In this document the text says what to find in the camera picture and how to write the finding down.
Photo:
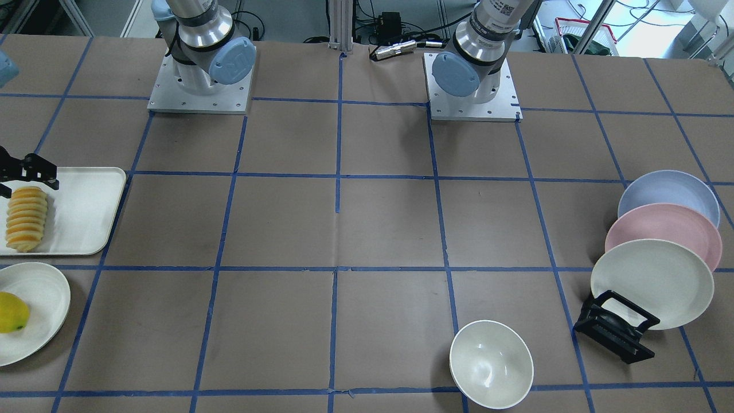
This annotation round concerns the silver cylindrical connector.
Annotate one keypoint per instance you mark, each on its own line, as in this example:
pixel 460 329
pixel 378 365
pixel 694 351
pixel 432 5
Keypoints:
pixel 384 52

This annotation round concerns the white shallow plate with lemon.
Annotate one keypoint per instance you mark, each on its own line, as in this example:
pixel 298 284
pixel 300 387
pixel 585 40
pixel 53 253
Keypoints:
pixel 46 291

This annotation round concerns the pink plate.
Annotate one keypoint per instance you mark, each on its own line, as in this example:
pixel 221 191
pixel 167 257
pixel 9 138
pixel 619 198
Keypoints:
pixel 671 222

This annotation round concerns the cream plate in rack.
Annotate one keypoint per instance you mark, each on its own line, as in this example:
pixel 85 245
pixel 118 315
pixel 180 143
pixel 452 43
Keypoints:
pixel 664 278

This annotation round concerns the black plate rack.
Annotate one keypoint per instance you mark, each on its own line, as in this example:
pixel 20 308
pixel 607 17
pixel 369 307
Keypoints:
pixel 613 332

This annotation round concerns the white bowl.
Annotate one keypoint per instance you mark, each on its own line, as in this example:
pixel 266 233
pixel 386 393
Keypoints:
pixel 491 364

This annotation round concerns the white rectangular tray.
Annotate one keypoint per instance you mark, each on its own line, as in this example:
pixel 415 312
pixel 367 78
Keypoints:
pixel 82 211

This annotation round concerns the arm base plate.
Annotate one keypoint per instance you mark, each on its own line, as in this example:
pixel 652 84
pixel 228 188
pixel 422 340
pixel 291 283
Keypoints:
pixel 495 100
pixel 188 88

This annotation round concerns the black power adapter box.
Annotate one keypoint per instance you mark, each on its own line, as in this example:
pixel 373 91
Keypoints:
pixel 388 27

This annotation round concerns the yellow lemon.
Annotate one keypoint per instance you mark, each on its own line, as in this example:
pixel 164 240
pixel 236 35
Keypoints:
pixel 15 313

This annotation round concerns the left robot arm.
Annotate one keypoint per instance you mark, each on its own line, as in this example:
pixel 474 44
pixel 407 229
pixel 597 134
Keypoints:
pixel 470 65

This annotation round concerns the blue plate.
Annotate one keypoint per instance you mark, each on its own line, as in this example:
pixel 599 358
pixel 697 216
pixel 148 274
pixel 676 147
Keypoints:
pixel 672 187

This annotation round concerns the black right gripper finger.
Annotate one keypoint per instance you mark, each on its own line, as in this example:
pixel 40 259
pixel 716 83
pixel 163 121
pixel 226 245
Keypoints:
pixel 5 191
pixel 32 167

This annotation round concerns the aluminium frame post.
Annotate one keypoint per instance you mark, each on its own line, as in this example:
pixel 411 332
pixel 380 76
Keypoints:
pixel 341 24

